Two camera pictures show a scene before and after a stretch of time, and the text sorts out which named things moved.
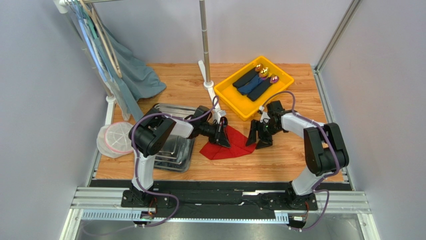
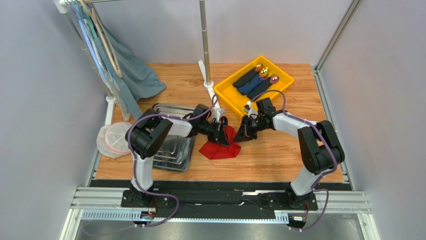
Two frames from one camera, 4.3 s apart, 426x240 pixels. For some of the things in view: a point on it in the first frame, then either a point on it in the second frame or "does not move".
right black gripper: [261, 132] to [248, 126]
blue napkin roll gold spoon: [247, 87] does not move
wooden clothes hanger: [115, 62] does not move
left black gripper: [219, 136] does not move
